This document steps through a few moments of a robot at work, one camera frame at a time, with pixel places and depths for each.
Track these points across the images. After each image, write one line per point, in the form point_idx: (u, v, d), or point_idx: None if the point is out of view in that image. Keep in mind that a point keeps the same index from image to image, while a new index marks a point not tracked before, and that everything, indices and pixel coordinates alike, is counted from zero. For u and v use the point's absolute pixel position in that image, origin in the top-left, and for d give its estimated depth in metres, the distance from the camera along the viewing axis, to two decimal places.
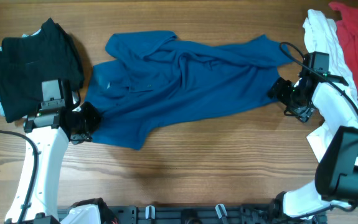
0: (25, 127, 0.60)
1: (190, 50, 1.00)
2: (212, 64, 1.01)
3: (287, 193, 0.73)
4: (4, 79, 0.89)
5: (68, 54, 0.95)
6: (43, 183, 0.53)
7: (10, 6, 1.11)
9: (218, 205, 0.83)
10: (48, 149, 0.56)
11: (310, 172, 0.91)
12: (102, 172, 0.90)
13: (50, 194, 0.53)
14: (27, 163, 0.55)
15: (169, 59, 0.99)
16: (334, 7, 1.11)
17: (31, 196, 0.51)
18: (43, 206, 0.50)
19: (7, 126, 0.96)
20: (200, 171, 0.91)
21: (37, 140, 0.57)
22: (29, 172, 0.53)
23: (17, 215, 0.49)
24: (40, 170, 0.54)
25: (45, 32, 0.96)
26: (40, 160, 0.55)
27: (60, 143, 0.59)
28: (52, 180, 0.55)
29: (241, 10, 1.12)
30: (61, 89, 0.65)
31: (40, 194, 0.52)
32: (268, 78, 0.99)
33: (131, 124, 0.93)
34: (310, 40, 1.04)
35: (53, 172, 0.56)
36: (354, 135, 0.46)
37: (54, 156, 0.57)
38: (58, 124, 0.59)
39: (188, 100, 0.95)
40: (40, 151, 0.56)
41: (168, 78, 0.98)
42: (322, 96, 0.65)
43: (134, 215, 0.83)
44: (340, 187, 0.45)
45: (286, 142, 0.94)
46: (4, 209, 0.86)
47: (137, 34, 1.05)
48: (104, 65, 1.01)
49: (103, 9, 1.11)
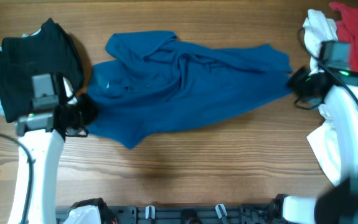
0: (17, 130, 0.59)
1: (191, 50, 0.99)
2: (212, 66, 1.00)
3: (286, 198, 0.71)
4: (4, 79, 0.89)
5: (68, 54, 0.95)
6: (40, 194, 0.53)
7: (10, 5, 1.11)
9: (218, 205, 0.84)
10: (43, 156, 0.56)
11: (310, 172, 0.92)
12: (102, 172, 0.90)
13: (47, 202, 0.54)
14: (23, 171, 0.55)
15: (169, 59, 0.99)
16: (334, 7, 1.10)
17: (28, 211, 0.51)
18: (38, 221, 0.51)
19: (7, 126, 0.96)
20: (200, 171, 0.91)
21: (31, 148, 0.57)
22: (25, 182, 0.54)
23: None
24: (36, 178, 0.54)
25: (45, 32, 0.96)
26: (34, 168, 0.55)
27: (54, 150, 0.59)
28: (48, 187, 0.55)
29: (241, 10, 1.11)
30: (54, 85, 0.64)
31: (37, 208, 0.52)
32: (271, 83, 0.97)
33: (131, 124, 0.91)
34: (310, 41, 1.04)
35: (49, 178, 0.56)
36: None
37: (48, 162, 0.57)
38: (52, 127, 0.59)
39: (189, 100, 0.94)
40: (35, 158, 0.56)
41: (168, 79, 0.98)
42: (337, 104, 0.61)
43: (134, 215, 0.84)
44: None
45: (287, 141, 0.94)
46: (4, 208, 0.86)
47: (137, 34, 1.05)
48: (104, 65, 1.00)
49: (103, 9, 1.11)
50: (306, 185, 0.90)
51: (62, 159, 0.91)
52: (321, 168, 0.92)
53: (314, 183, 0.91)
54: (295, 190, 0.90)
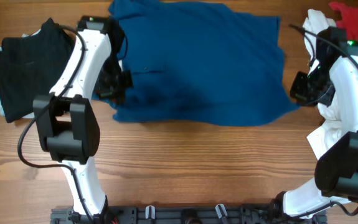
0: (78, 27, 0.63)
1: (225, 72, 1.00)
2: (230, 93, 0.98)
3: (287, 192, 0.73)
4: (4, 78, 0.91)
5: (68, 54, 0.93)
6: (85, 74, 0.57)
7: (11, 5, 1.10)
9: (218, 205, 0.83)
10: (80, 84, 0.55)
11: (310, 172, 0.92)
12: (102, 172, 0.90)
13: (88, 86, 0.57)
14: (74, 56, 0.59)
15: (199, 73, 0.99)
16: (335, 7, 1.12)
17: (68, 91, 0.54)
18: (82, 91, 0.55)
19: (7, 126, 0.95)
20: (200, 171, 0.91)
21: (86, 40, 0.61)
22: (74, 63, 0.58)
23: (59, 91, 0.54)
24: (84, 62, 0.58)
25: (45, 32, 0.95)
26: (86, 55, 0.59)
27: (104, 48, 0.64)
28: (93, 74, 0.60)
29: (242, 9, 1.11)
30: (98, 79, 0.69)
31: (81, 81, 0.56)
32: (264, 102, 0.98)
33: (149, 90, 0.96)
34: (309, 40, 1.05)
35: (93, 73, 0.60)
36: None
37: (99, 54, 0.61)
38: (106, 32, 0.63)
39: (172, 109, 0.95)
40: (72, 85, 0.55)
41: (182, 87, 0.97)
42: (337, 70, 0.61)
43: (134, 215, 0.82)
44: (349, 151, 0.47)
45: (287, 142, 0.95)
46: (4, 208, 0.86)
47: (183, 54, 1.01)
48: (136, 59, 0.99)
49: (103, 9, 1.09)
50: None
51: None
52: None
53: None
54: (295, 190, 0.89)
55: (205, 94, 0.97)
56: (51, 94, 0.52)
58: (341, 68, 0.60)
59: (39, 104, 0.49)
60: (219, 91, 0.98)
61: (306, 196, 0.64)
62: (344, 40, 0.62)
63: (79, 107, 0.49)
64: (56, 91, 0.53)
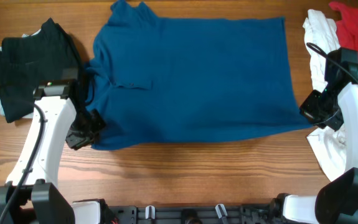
0: (35, 96, 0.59)
1: (208, 86, 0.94)
2: (211, 109, 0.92)
3: (289, 196, 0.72)
4: (4, 79, 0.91)
5: (68, 53, 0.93)
6: (46, 151, 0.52)
7: (10, 6, 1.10)
9: (218, 205, 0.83)
10: (42, 164, 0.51)
11: (310, 172, 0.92)
12: (102, 172, 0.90)
13: (51, 163, 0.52)
14: (33, 130, 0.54)
15: (181, 87, 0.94)
16: (334, 7, 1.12)
17: (27, 177, 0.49)
18: (43, 173, 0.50)
19: (6, 125, 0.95)
20: (200, 171, 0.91)
21: (45, 109, 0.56)
22: (33, 138, 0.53)
23: (17, 178, 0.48)
24: (45, 136, 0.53)
25: (45, 32, 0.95)
26: (46, 127, 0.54)
27: (67, 113, 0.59)
28: (57, 146, 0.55)
29: (241, 10, 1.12)
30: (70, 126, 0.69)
31: (42, 161, 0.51)
32: (248, 117, 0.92)
33: (126, 102, 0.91)
34: (310, 40, 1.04)
35: (58, 145, 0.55)
36: None
37: (60, 122, 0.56)
38: (66, 96, 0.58)
39: (146, 124, 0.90)
40: (32, 168, 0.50)
41: (160, 100, 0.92)
42: (345, 97, 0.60)
43: (134, 215, 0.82)
44: (352, 190, 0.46)
45: (287, 142, 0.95)
46: None
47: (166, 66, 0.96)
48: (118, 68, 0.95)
49: (103, 9, 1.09)
50: (306, 185, 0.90)
51: (62, 159, 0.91)
52: (321, 169, 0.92)
53: (314, 183, 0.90)
54: (295, 190, 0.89)
55: (184, 109, 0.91)
56: (7, 185, 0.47)
58: (350, 98, 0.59)
59: None
60: (200, 106, 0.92)
61: (306, 211, 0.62)
62: (355, 65, 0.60)
63: (40, 196, 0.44)
64: (14, 179, 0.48)
